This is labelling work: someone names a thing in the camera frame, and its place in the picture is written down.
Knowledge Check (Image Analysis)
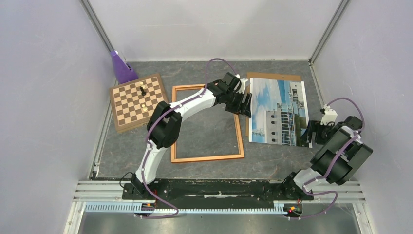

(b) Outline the building and sky photo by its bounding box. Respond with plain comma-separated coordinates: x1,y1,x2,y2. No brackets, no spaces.
248,78,313,148

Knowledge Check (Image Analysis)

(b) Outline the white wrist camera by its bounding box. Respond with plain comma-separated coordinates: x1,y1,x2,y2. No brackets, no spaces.
235,74,250,94
320,104,338,125

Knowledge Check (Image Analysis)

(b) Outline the purple plastic cone object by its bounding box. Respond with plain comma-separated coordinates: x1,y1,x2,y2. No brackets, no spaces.
110,50,139,84

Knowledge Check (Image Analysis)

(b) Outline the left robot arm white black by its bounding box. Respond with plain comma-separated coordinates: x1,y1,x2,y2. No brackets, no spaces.
131,73,252,199

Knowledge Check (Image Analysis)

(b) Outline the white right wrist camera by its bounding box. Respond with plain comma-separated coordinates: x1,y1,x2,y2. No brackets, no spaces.
320,104,338,125

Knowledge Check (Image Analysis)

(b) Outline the wooden chessboard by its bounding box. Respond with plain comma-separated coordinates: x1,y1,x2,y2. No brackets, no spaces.
110,73,169,133

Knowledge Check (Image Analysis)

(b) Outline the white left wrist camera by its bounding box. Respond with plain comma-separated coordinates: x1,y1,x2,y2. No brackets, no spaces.
235,74,250,94

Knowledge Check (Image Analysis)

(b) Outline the black chess piece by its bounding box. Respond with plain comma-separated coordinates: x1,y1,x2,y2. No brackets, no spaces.
140,86,146,96

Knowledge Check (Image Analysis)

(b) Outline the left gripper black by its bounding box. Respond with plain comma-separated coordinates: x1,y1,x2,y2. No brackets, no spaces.
224,90,251,118

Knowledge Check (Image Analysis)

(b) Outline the brown cardboard backing board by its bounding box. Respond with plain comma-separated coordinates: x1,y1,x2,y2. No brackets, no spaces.
245,72,302,137

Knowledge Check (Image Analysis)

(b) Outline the aluminium rail frame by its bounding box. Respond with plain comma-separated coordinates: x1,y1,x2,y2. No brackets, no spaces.
64,179,376,234

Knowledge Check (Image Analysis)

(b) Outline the wooden picture frame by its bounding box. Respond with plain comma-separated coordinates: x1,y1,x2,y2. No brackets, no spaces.
170,84,245,163

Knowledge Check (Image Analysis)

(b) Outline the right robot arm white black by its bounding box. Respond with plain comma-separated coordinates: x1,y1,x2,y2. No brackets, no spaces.
280,116,373,200

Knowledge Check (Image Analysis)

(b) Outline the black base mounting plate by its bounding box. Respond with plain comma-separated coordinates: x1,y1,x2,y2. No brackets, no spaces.
122,178,314,210

